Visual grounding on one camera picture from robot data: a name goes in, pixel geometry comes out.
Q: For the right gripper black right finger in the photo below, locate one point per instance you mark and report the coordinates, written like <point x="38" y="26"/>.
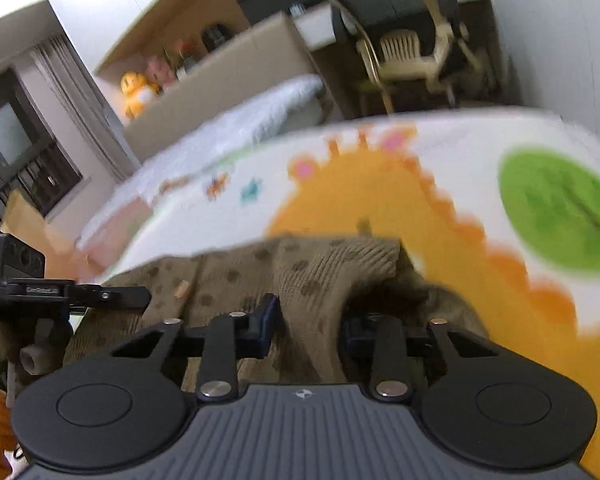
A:
<point x="373" y="354"/>

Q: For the pink plush toy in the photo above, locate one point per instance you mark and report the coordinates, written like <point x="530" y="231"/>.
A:
<point x="160" y="73"/>

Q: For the black round appliance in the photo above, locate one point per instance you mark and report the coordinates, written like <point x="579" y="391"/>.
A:
<point x="215" y="35"/>

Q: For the dark framed window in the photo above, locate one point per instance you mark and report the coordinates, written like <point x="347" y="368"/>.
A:
<point x="31" y="159"/>

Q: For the brown paper bag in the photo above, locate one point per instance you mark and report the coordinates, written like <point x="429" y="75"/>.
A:
<point x="62" y="258"/>

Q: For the cartoon animal print blanket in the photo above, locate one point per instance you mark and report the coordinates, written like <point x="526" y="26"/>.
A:
<point x="500" y="206"/>

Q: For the grey curtain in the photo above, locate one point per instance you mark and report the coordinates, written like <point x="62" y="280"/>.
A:
<point x="75" y="88"/>

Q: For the brown dotted knit garment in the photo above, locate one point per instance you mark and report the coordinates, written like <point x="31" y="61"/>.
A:
<point x="316" y="279"/>

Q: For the beige padded headboard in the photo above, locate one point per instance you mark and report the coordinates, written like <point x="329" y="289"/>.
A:
<point x="256" y="60"/>

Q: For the yellow duck plush toy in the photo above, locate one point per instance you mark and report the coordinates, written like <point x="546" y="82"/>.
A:
<point x="138" y="93"/>

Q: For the pink cardboard gift box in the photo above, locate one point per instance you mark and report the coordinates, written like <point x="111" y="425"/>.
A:
<point x="102" y="249"/>

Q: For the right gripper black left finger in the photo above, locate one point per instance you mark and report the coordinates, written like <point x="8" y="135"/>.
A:
<point x="230" y="338"/>

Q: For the beige mesh office chair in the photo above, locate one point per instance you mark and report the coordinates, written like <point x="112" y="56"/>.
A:
<point x="421" y="42"/>

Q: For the potted plant with pink flowers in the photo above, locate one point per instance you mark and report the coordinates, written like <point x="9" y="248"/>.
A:
<point x="180" y="53"/>

